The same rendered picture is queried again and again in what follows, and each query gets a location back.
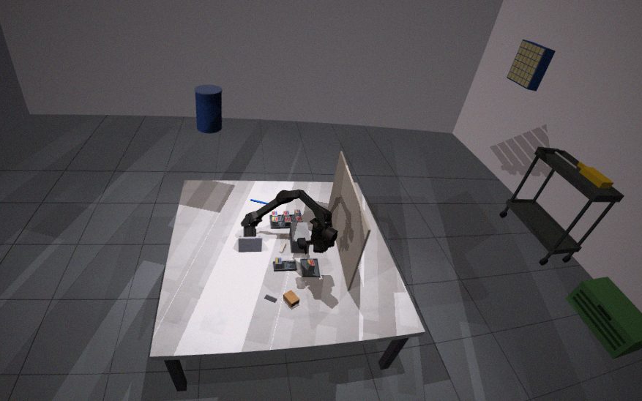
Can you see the brown flat board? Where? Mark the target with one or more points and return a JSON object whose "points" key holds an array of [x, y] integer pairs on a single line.
{"points": [[349, 219]]}

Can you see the brown rectangular block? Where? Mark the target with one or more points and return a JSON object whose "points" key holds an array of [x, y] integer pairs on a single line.
{"points": [[291, 298]]}

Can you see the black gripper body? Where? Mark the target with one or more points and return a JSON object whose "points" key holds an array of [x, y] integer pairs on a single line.
{"points": [[302, 243]]}

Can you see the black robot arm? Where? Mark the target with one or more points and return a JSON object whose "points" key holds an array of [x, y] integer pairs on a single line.
{"points": [[320, 228]]}

